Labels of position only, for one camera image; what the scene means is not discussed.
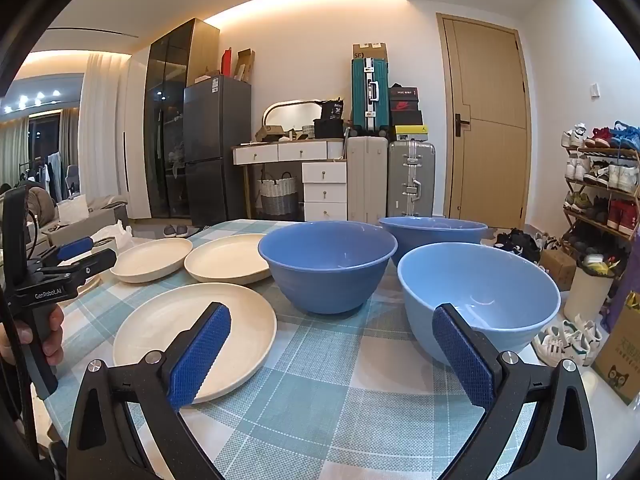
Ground silver suitcase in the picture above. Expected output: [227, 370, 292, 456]
[387, 140, 436, 219]

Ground scattered pile of shoes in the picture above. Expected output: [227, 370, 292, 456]
[492, 227, 561, 266]

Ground tall cardboard box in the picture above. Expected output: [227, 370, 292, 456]
[235, 49, 256, 83]

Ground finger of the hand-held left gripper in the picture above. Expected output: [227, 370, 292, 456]
[37, 248, 118, 281]
[37, 236, 96, 268]

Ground woven laundry basket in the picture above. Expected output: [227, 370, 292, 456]
[257, 172, 301, 221]

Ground medium blue bowl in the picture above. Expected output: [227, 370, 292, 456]
[257, 220, 399, 316]
[378, 216, 489, 267]

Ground white curtain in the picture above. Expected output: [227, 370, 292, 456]
[77, 52, 133, 201]

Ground purple bag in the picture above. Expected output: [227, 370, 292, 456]
[602, 260, 640, 333]

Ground dark grey refrigerator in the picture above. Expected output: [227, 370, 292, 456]
[182, 75, 252, 228]

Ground flat cardboard box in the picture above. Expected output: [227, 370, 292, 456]
[352, 42, 388, 61]

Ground dark glass cabinet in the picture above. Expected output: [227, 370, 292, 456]
[142, 17, 221, 221]

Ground person's left hand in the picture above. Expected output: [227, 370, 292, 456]
[0, 304, 66, 367]

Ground white vanity desk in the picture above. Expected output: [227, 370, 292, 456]
[231, 139, 348, 222]

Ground cardboard box with cat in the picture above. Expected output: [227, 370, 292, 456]
[591, 292, 640, 406]

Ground oval mirror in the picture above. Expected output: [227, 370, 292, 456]
[262, 99, 326, 133]

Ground black storage box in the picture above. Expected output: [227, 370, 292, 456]
[313, 119, 346, 138]

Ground brown cardboard box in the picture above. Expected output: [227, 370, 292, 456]
[539, 249, 577, 292]

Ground cream plate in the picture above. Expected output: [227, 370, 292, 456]
[184, 233, 275, 285]
[109, 238, 194, 284]
[112, 282, 278, 406]

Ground wooden shoe rack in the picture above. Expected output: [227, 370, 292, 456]
[562, 145, 640, 261]

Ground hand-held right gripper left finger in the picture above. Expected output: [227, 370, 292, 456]
[66, 301, 232, 480]

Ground brown jacket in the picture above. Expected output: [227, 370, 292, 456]
[22, 182, 58, 228]

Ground white trash bin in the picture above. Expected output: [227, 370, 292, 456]
[563, 255, 615, 323]

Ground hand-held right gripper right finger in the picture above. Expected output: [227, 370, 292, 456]
[431, 303, 598, 480]

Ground white green sneaker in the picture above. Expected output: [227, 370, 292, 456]
[560, 314, 604, 367]
[532, 325, 576, 367]

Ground checkered tablecloth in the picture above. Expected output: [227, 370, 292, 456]
[37, 219, 551, 480]

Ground clothes rack with garments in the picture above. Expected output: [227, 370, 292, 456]
[15, 152, 81, 201]

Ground light blue bowl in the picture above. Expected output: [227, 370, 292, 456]
[397, 242, 562, 365]

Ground white plastic sheet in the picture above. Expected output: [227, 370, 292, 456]
[92, 219, 135, 253]

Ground grey sofa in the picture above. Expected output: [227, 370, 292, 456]
[30, 195, 131, 256]

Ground teal suitcase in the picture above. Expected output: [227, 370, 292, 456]
[350, 57, 391, 136]

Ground rows of colourful shoes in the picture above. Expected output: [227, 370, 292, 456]
[560, 120, 640, 241]

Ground beige suitcase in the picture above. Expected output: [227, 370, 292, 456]
[346, 135, 389, 224]

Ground wooden door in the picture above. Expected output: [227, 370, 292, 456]
[436, 12, 532, 231]

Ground white wardrobe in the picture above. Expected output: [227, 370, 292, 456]
[121, 55, 153, 221]

